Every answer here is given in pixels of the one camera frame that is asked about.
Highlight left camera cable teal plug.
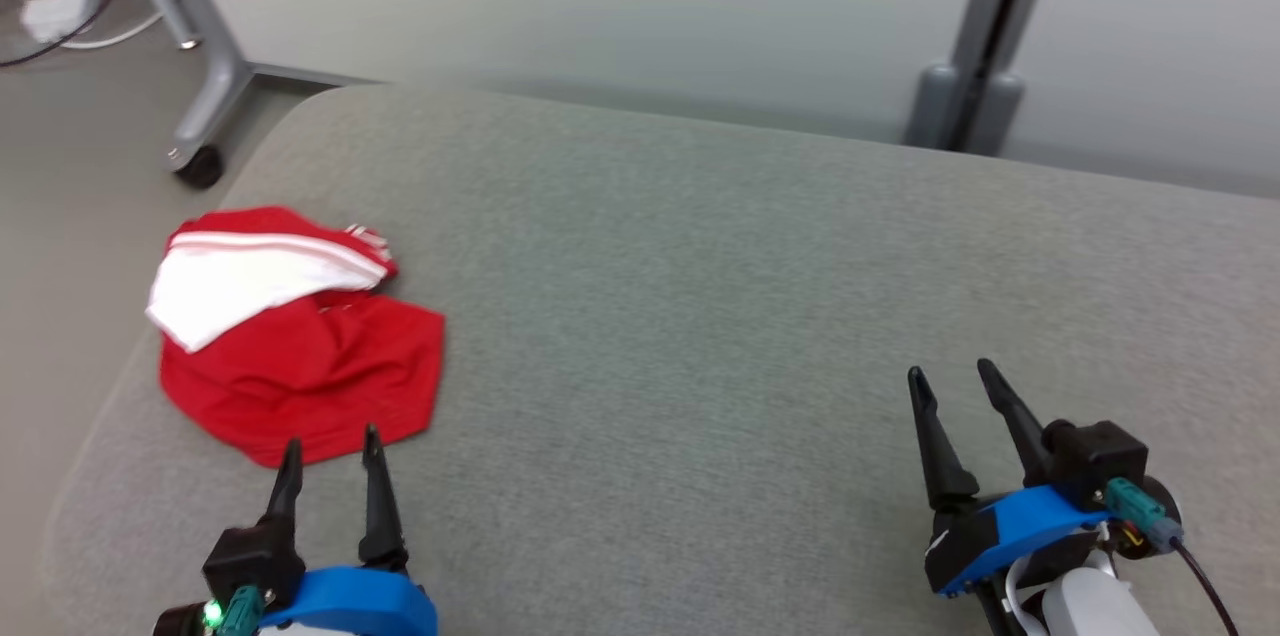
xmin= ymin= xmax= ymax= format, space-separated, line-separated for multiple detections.
xmin=222 ymin=586 xmax=264 ymax=636

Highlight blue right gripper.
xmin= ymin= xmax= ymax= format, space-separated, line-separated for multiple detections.
xmin=908 ymin=359 xmax=1111 ymax=597

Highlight grey wheeled stand leg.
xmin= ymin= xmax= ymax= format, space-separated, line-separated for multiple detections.
xmin=100 ymin=0 xmax=386 ymax=190

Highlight black floor cable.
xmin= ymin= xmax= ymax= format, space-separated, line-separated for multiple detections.
xmin=0 ymin=0 xmax=136 ymax=69

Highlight red basketball jersey white sleeves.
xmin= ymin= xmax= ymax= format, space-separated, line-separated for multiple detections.
xmin=147 ymin=206 xmax=447 ymax=469

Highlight grey fabric sofa cushion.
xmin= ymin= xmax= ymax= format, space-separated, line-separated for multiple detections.
xmin=40 ymin=84 xmax=1280 ymax=636

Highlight camera cable teal plug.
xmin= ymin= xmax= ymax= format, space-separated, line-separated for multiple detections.
xmin=1105 ymin=478 xmax=1241 ymax=636
xmin=222 ymin=586 xmax=264 ymax=636

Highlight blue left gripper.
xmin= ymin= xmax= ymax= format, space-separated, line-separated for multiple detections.
xmin=258 ymin=424 xmax=439 ymax=636

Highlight right camera cable teal plug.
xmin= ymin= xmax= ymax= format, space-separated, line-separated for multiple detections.
xmin=1105 ymin=478 xmax=1241 ymax=636

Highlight grey metal partition post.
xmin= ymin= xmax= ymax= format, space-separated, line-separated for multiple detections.
xmin=905 ymin=0 xmax=1067 ymax=157

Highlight white floor cable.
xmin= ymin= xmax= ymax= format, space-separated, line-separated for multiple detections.
xmin=60 ymin=8 xmax=167 ymax=53

